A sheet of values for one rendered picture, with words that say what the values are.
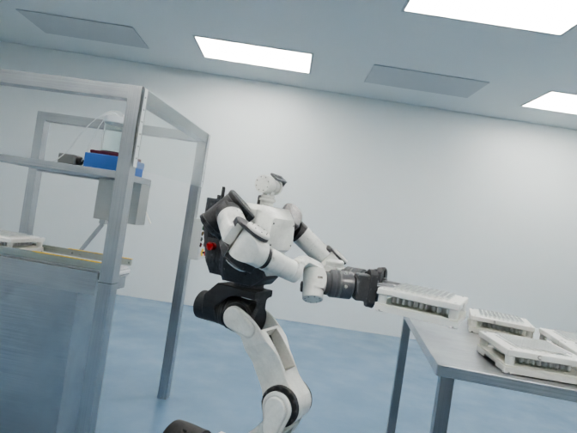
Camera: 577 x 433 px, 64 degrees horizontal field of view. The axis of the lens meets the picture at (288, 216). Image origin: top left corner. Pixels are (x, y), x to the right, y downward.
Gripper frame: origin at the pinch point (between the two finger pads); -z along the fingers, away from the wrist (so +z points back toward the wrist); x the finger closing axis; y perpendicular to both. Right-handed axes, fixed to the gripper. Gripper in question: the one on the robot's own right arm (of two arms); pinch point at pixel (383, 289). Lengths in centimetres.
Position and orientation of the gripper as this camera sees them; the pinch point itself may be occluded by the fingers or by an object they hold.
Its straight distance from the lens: 153.4
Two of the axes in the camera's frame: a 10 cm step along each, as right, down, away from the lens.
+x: -1.3, 9.9, -0.2
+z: -9.9, -1.3, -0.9
